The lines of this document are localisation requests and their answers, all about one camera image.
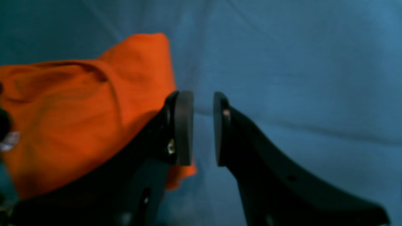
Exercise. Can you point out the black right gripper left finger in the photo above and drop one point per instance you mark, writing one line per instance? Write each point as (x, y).
(128, 188)

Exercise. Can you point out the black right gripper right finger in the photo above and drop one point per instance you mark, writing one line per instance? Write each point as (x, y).
(275, 190)

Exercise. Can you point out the orange t-shirt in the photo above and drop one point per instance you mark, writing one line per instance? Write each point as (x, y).
(74, 115)

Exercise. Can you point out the blue table cloth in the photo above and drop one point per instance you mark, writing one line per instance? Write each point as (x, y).
(322, 78)

